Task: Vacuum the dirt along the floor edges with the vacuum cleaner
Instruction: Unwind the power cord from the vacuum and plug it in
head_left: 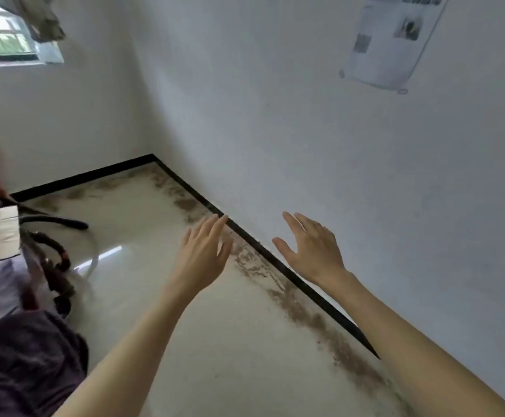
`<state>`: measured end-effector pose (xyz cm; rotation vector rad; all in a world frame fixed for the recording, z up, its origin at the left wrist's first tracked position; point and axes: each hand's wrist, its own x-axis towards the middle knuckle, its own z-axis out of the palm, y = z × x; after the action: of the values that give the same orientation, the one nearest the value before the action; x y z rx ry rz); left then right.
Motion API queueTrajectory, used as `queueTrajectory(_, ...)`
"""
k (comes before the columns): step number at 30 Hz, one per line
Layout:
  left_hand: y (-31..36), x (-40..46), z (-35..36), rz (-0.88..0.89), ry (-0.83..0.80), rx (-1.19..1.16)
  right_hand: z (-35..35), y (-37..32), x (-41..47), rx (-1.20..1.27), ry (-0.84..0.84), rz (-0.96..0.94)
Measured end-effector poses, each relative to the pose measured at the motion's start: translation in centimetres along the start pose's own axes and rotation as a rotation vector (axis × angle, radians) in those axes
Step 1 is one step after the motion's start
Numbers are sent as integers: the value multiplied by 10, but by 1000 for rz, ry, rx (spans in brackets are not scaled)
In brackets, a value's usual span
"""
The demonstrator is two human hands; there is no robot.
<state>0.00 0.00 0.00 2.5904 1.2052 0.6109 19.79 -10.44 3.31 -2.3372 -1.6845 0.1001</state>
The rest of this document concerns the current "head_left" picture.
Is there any person's right hand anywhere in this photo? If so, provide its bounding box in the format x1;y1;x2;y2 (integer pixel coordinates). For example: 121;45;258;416
272;211;353;291

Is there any person's left hand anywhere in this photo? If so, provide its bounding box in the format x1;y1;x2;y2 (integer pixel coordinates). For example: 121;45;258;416
164;214;234;300

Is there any person's right forearm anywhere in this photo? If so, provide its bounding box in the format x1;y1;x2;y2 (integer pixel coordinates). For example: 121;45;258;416
320;271;505;417

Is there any person's left forearm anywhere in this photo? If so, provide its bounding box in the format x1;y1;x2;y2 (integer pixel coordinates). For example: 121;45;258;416
54;277;206;417

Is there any black baseboard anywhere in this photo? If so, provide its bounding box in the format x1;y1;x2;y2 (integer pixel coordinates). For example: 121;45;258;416
9;153;382;360

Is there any dark purple cloth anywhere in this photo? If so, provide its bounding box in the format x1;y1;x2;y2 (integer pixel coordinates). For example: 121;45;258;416
0;310;89;417

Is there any white paper poster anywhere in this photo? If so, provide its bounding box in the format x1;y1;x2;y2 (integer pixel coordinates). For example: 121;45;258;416
338;0;452;95

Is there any hanging grey cloth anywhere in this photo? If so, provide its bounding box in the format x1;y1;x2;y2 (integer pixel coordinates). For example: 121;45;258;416
0;0;67;43

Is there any window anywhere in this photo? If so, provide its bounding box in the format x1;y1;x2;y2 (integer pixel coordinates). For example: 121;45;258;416
0;8;64;68

